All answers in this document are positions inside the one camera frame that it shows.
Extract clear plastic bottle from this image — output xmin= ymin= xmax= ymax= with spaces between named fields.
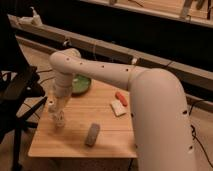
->
xmin=48 ymin=101 xmax=65 ymax=127

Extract black chair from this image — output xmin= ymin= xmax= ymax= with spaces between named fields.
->
xmin=0 ymin=13 xmax=47 ymax=171

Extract grey remote control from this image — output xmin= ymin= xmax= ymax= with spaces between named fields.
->
xmin=85 ymin=123 xmax=100 ymax=147

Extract white spray bottle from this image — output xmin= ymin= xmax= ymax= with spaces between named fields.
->
xmin=30 ymin=6 xmax=43 ymax=26

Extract green bowl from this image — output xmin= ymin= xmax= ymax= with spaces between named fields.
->
xmin=72 ymin=75 xmax=91 ymax=94

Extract white sponge block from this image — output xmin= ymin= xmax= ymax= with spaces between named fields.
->
xmin=110 ymin=100 xmax=126 ymax=117

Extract black floor cables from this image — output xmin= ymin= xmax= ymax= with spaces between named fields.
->
xmin=189 ymin=99 xmax=213 ymax=159

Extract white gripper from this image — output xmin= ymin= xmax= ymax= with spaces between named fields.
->
xmin=51 ymin=72 xmax=73 ymax=113

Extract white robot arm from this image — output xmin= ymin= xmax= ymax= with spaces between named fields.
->
xmin=50 ymin=49 xmax=197 ymax=171

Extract wooden table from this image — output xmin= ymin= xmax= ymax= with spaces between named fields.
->
xmin=28 ymin=80 xmax=136 ymax=158

